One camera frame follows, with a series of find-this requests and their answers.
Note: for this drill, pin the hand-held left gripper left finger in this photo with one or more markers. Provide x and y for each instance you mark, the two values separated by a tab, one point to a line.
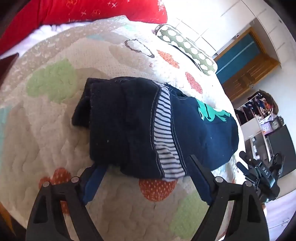
92	185

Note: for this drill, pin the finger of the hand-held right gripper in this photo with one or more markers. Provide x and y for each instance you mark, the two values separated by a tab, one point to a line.
245	172
245	158

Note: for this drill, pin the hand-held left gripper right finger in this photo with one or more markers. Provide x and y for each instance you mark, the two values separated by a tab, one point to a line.
205	194

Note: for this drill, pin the navy pants with striped lining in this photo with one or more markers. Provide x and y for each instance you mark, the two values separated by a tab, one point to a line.
115	127

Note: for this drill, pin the white shelf unit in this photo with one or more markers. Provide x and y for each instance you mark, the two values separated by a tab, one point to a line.
251	126

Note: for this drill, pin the black television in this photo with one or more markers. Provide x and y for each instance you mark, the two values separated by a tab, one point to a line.
282	148

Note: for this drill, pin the heart patchwork quilt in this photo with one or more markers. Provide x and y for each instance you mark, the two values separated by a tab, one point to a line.
69	150

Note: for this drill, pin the dark mantel clock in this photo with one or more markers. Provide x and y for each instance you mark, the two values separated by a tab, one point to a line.
275	125

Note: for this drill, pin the pile of clothes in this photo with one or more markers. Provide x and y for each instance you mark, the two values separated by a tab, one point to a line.
261	103

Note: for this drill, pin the wooden door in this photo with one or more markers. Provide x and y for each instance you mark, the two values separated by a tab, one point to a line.
249	76

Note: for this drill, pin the green patterned bolster pillow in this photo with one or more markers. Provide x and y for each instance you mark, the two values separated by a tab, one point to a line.
185	44

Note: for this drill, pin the white glossy wardrobe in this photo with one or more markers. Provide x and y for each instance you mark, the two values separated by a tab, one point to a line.
208	18

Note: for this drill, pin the dark smartphone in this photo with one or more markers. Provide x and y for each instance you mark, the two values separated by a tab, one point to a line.
7	64

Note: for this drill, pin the long red pillow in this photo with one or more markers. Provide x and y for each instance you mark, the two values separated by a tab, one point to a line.
46	18

